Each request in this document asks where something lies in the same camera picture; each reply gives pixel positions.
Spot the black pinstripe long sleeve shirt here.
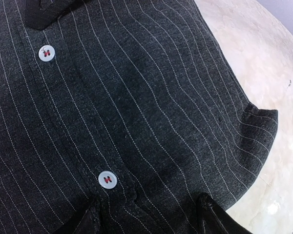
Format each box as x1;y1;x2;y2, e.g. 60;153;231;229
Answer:
0;0;278;234

